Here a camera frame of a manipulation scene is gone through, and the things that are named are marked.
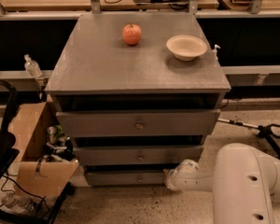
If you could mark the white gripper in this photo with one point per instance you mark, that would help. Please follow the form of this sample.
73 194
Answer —
184 174

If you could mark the grey bottom drawer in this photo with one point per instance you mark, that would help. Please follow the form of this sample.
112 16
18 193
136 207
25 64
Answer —
123 175

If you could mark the grey drawer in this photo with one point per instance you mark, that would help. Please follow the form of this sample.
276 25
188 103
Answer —
116 124
123 175
136 154

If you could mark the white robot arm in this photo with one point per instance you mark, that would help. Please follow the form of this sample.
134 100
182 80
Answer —
245 183

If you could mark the grey middle drawer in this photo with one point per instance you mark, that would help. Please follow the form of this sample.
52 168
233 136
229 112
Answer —
136 154

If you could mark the grey top drawer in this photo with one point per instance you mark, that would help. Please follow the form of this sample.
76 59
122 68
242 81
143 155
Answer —
116 124

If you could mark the grey drawer cabinet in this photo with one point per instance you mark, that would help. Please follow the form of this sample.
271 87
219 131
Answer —
98 72

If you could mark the black floor stand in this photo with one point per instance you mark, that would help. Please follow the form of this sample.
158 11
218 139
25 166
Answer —
265 132

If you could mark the white pump bottle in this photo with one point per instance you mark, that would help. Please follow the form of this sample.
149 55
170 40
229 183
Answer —
215 50

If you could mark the white paper bowl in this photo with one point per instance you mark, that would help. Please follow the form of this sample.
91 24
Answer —
186 47

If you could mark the cans inside cardboard box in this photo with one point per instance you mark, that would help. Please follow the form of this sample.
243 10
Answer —
58 147

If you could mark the brown cardboard box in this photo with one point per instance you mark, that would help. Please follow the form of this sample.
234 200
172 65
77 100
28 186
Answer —
41 178

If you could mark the red apple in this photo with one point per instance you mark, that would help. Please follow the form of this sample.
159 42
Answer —
131 34

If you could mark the clear sanitizer bottle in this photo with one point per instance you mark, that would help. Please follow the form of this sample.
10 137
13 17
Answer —
32 67

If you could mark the black cart frame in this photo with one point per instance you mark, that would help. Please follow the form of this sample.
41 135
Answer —
7 155

